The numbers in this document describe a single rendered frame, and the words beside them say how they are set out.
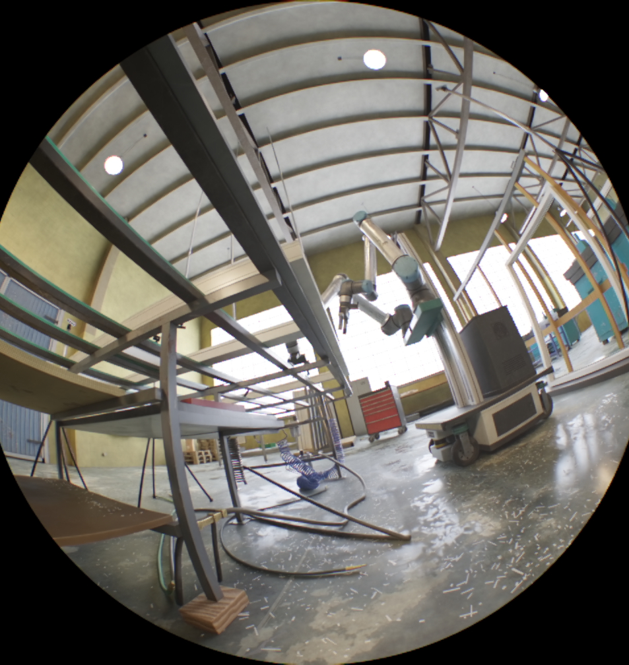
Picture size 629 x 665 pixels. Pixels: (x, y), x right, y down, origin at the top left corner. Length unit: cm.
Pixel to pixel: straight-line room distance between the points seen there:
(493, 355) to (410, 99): 876
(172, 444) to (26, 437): 614
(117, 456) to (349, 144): 1205
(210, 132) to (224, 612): 90
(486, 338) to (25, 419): 743
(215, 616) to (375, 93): 928
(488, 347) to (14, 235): 892
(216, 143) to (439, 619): 89
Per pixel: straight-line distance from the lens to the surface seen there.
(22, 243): 799
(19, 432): 660
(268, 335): 101
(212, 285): 68
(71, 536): 53
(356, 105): 864
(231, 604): 70
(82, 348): 103
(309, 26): 824
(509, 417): 150
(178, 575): 69
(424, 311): 144
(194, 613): 68
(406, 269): 140
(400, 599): 65
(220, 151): 39
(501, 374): 158
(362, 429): 812
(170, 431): 58
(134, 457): 798
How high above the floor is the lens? 46
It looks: 24 degrees up
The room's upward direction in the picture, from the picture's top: 14 degrees counter-clockwise
